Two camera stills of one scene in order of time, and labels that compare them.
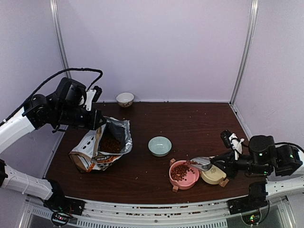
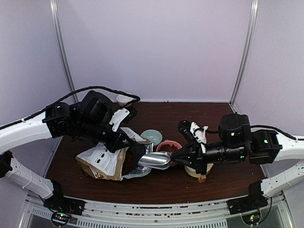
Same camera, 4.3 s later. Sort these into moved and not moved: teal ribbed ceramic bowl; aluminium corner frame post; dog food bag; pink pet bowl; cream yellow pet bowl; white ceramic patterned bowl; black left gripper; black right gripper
Moved: teal ribbed ceramic bowl; dog food bag; cream yellow pet bowl; black left gripper; pink pet bowl; black right gripper
Not moved: aluminium corner frame post; white ceramic patterned bowl
